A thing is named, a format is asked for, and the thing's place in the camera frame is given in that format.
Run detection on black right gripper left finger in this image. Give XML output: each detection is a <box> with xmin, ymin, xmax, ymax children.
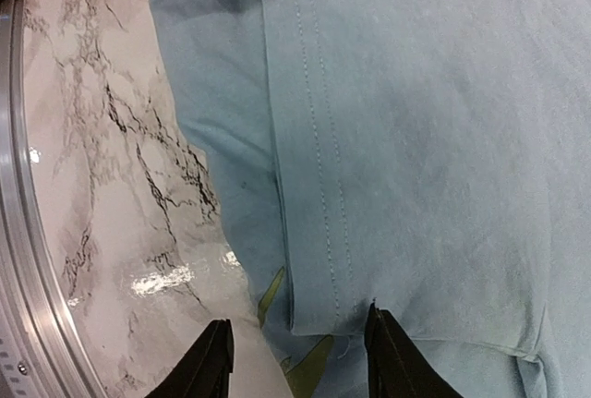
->
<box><xmin>147</xmin><ymin>320</ymin><xmax>234</xmax><ymax>398</ymax></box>

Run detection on light blue garment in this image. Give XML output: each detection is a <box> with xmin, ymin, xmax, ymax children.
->
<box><xmin>150</xmin><ymin>0</ymin><xmax>590</xmax><ymax>397</ymax></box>

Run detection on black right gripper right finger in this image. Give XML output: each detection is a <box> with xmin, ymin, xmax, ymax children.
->
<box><xmin>364</xmin><ymin>305</ymin><xmax>461</xmax><ymax>398</ymax></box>

